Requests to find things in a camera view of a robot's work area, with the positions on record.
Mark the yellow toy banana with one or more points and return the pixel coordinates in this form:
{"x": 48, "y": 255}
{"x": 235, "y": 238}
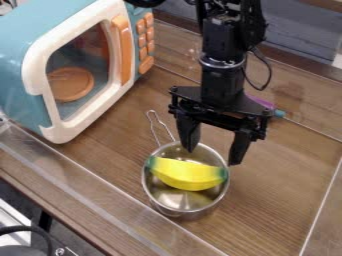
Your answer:
{"x": 186, "y": 175}

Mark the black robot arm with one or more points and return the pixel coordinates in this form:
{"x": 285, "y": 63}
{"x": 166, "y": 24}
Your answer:
{"x": 233, "y": 28}

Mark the purple toy eggplant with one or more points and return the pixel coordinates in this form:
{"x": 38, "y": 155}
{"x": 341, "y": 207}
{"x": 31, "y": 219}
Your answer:
{"x": 278, "y": 113}

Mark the blue toy microwave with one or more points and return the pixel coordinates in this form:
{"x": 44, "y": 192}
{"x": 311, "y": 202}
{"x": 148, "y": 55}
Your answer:
{"x": 71, "y": 56}

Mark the clear acrylic barrier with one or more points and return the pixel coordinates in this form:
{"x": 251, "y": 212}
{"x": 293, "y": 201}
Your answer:
{"x": 114, "y": 221}

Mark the silver pot with handle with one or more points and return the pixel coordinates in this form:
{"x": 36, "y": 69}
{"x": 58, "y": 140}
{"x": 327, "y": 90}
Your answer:
{"x": 174, "y": 202}

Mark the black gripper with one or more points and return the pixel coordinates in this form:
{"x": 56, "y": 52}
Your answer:
{"x": 219, "y": 103}

